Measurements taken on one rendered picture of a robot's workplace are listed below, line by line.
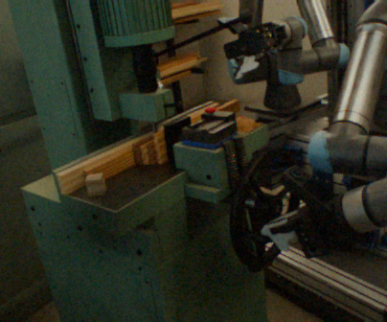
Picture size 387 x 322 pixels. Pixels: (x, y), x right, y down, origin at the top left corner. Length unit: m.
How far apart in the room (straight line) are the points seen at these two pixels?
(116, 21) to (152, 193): 0.40
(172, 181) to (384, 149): 0.47
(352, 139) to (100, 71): 0.66
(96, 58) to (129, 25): 0.17
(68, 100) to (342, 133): 0.74
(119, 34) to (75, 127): 0.33
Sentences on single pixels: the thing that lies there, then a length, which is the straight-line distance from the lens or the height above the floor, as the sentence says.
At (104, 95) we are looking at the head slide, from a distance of 1.20.
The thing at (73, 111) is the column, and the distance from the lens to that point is 1.27.
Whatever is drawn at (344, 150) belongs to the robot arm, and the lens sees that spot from 0.84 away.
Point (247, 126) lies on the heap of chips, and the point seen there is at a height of 0.91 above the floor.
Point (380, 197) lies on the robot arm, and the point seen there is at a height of 0.97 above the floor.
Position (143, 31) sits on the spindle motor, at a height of 1.23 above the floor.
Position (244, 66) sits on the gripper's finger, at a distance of 1.18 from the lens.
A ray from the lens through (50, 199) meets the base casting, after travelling 1.33.
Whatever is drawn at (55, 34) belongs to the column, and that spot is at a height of 1.24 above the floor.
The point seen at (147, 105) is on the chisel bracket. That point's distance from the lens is 1.14.
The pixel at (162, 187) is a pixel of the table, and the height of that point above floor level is 0.89.
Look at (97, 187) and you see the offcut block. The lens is 1.02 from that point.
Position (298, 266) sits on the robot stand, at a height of 0.23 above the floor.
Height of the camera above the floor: 1.31
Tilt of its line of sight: 21 degrees down
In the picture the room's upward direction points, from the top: 8 degrees counter-clockwise
